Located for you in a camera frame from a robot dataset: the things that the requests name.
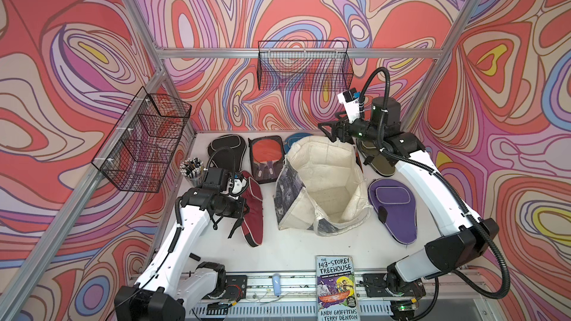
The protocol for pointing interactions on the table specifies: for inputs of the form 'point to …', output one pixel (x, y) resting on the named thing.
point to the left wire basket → (141, 141)
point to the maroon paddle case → (252, 226)
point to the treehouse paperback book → (336, 299)
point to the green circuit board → (216, 308)
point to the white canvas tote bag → (320, 186)
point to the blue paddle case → (291, 139)
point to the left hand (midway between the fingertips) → (247, 208)
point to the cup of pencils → (192, 168)
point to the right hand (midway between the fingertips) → (328, 125)
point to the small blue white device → (276, 284)
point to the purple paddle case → (394, 203)
